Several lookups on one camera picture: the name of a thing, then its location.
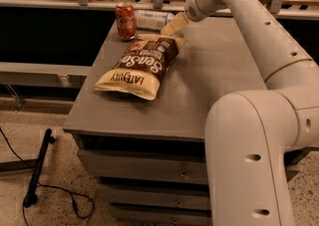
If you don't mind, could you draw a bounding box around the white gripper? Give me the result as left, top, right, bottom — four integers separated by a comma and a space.
160, 0, 207, 36

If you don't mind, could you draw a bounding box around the clear plastic water bottle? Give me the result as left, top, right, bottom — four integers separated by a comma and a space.
135, 10, 174, 31

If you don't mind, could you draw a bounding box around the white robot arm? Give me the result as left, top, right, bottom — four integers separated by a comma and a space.
184, 0, 319, 226

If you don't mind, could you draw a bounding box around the brown yellow chips bag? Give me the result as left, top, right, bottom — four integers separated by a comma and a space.
95, 34, 186, 101

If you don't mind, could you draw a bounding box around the red soda can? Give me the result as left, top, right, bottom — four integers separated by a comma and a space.
116, 2, 136, 41

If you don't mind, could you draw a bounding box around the grey metal railing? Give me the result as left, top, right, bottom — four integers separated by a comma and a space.
0, 0, 319, 105

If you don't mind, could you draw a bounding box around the grey drawer cabinet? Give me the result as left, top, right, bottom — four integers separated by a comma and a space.
65, 18, 266, 226

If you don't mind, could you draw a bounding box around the black stand leg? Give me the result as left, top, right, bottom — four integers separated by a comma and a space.
0, 128, 57, 209

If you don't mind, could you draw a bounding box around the black floor cable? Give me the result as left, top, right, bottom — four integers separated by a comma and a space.
0, 126, 96, 226

